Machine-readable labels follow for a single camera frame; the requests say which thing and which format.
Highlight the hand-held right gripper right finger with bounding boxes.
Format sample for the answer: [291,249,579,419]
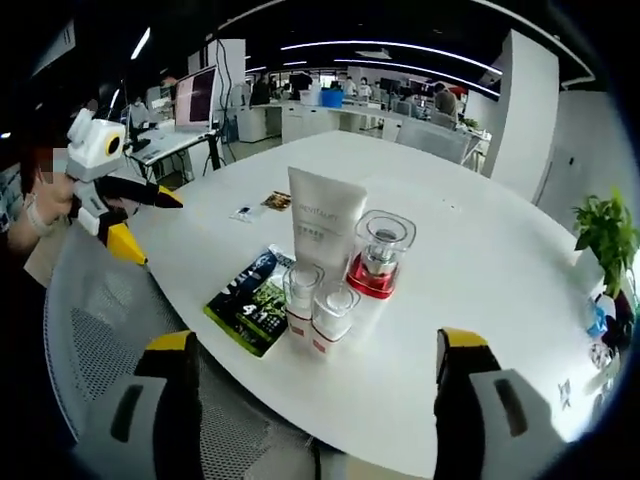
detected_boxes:
[433,327,569,480]

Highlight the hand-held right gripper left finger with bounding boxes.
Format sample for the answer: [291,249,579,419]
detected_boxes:
[74,329,204,480]

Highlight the clear skincare sachet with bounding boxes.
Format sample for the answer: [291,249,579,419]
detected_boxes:
[228,202,266,222]

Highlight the gold skincare sachet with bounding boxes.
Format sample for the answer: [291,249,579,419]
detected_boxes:
[259,188,294,210]

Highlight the green black skincare pack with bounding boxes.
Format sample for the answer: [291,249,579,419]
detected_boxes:
[202,243,301,359]

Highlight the white skincare tube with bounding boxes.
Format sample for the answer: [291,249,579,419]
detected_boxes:
[286,166,370,274]

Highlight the small white skincare bottle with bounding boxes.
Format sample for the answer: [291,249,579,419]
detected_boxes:
[282,263,327,352]
[309,281,362,360]

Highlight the red skincare bottle clear cap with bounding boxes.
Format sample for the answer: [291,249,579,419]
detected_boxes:
[345,208,418,302]

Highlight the person's left hand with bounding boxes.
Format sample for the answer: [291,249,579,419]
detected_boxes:
[42,173,82,222]

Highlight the white side desk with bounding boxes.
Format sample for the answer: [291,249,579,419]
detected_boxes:
[127,127,224,176]

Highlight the person's head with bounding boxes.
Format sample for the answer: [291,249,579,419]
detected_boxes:
[18,141,69,201]

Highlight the grey mesh office chair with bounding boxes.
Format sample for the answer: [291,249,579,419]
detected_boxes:
[43,227,321,480]
[394,115,489,169]

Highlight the white wristband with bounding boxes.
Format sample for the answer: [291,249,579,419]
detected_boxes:
[23,192,54,235]

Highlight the silver laptop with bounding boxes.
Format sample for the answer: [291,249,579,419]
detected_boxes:
[172,63,221,134]

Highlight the ceiling light strips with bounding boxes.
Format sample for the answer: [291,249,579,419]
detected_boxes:
[129,27,501,96]

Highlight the person's black shirt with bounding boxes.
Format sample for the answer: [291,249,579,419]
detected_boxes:
[0,234,66,451]

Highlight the blue plastic packet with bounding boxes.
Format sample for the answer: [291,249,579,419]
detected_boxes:
[585,293,611,337]

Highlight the black bag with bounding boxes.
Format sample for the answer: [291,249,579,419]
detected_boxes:
[602,289,639,351]

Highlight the white office counter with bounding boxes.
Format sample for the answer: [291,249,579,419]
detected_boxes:
[234,97,401,146]

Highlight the potted green plant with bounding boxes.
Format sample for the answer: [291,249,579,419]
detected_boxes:
[571,187,640,306]

